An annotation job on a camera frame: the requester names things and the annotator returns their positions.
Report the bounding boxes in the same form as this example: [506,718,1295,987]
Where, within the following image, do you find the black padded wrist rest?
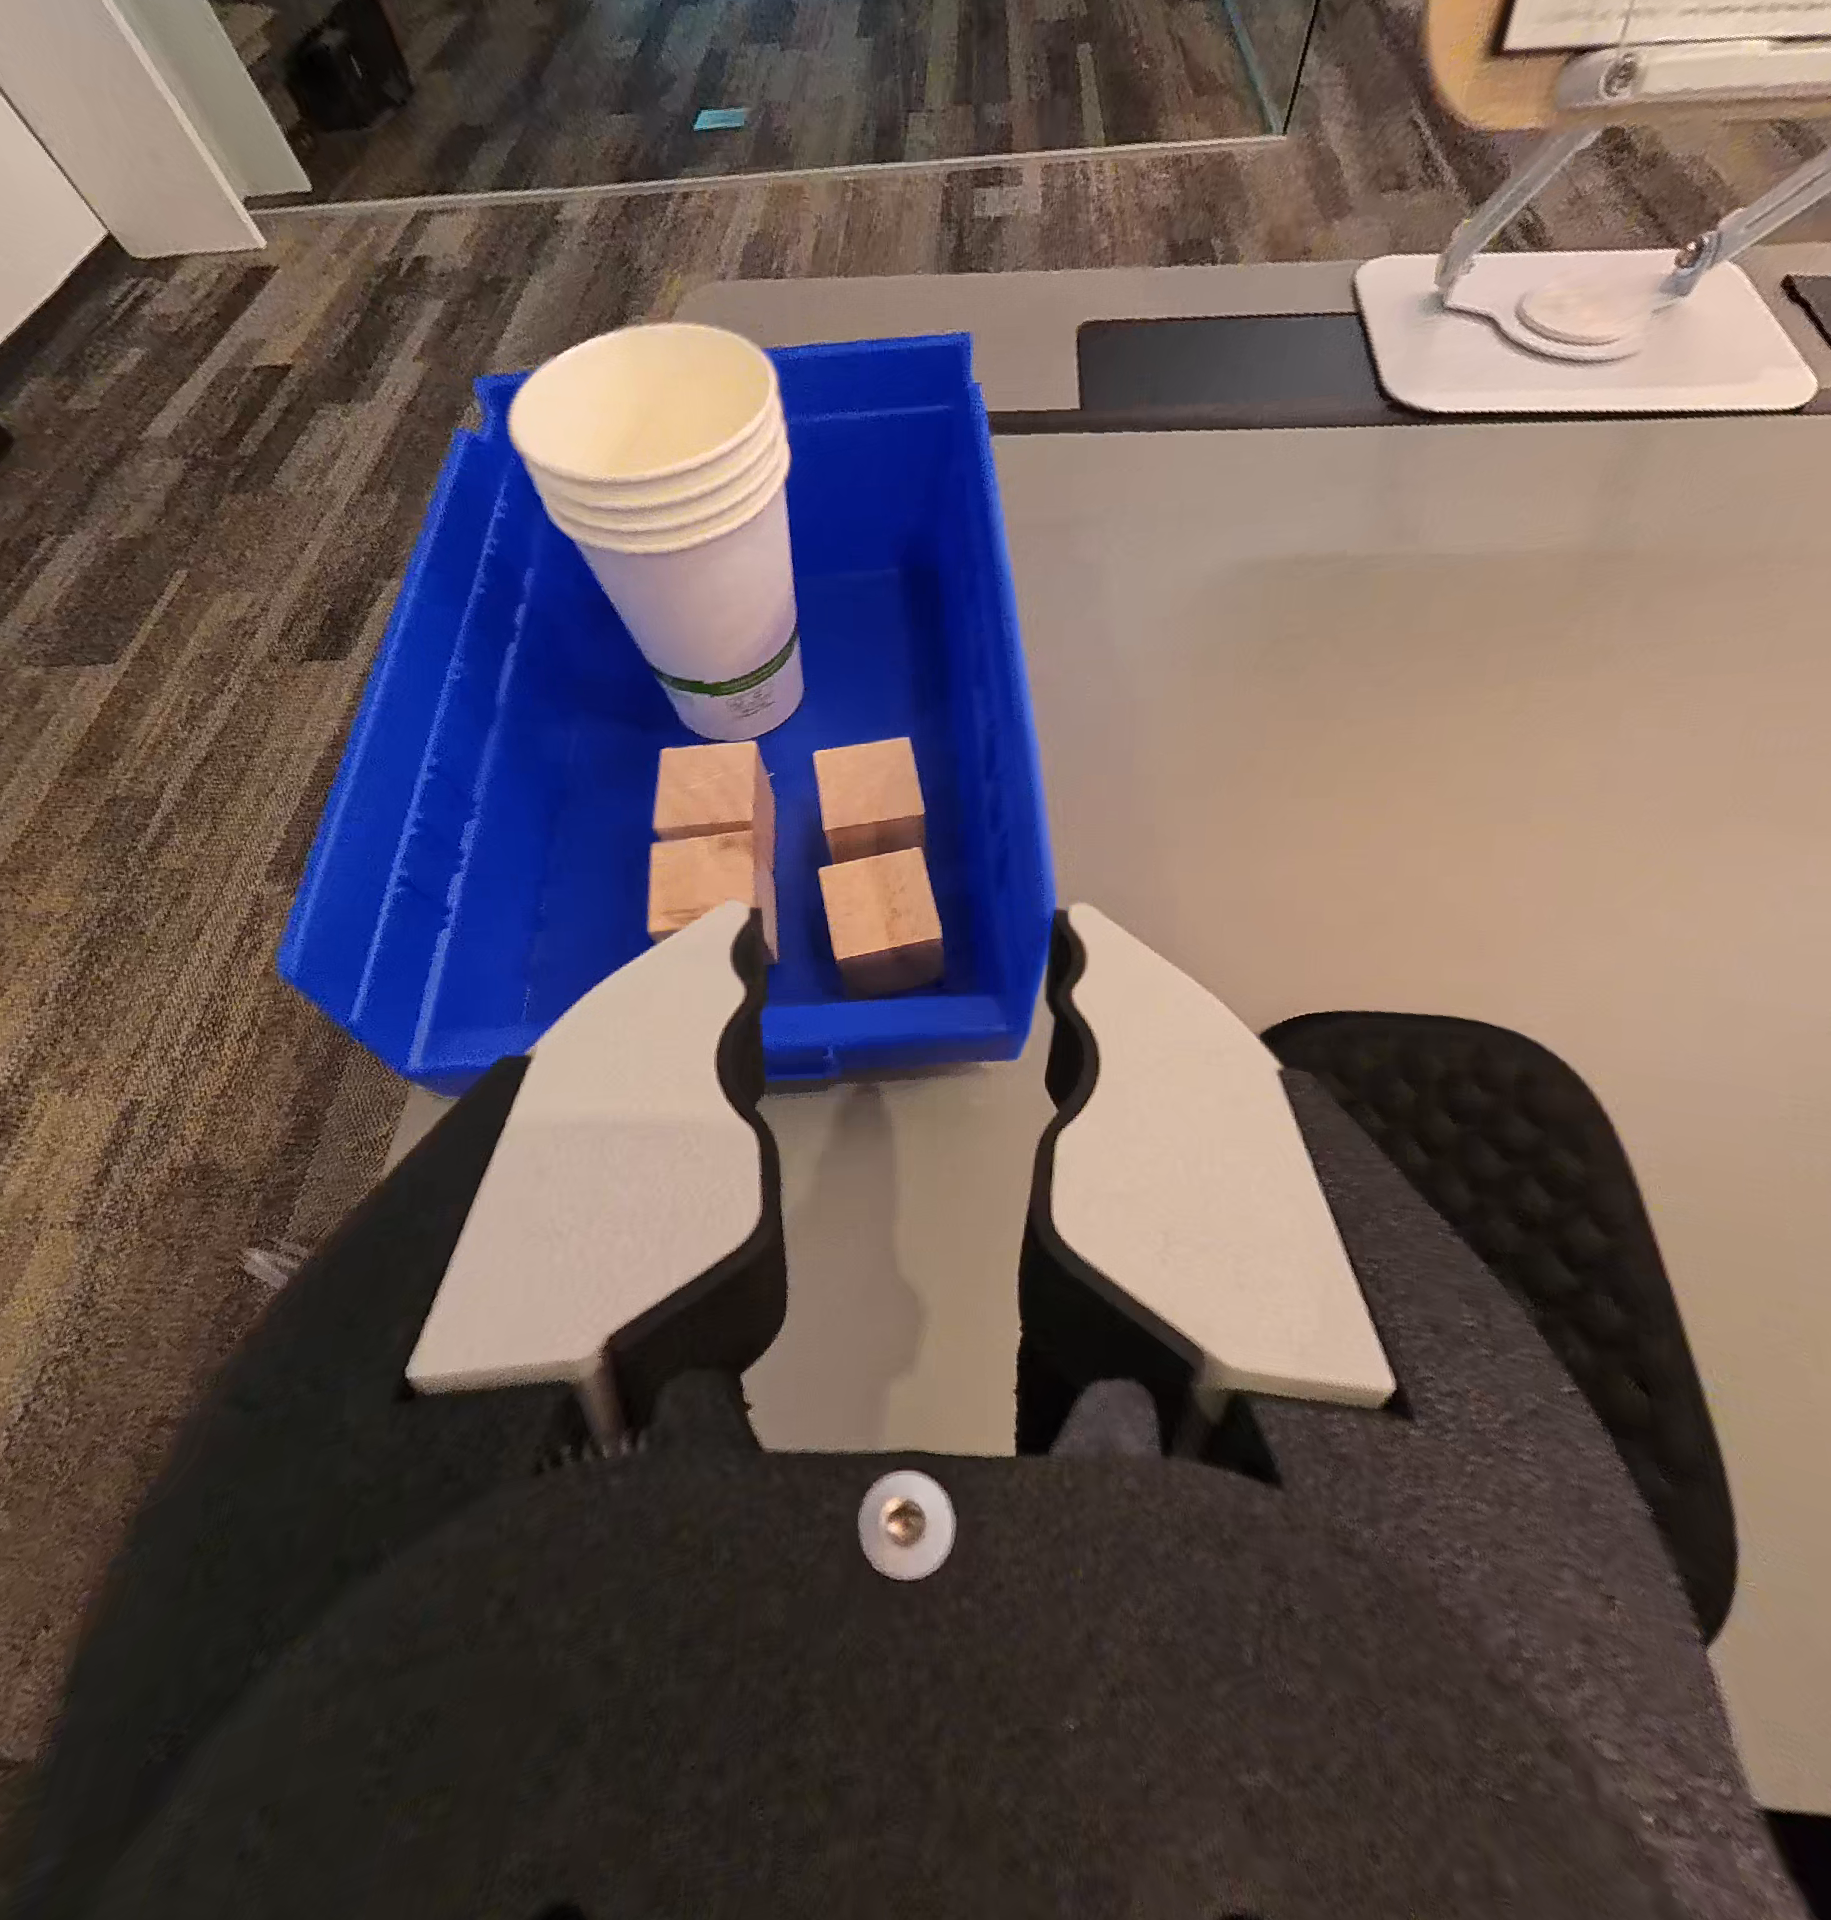
[1262,1010,1741,1644]

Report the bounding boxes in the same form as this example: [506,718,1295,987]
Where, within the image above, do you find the blue plastic bin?
[278,333,1058,1098]

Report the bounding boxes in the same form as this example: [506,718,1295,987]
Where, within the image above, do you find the wooden cube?
[814,736,929,866]
[818,846,949,998]
[645,833,780,964]
[653,739,779,842]

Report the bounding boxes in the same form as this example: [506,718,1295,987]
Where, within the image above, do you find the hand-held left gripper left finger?
[405,900,790,1448]

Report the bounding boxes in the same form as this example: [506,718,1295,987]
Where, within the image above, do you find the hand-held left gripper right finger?
[1016,905,1401,1459]

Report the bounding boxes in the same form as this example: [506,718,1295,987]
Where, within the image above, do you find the black floor box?
[284,0,417,136]

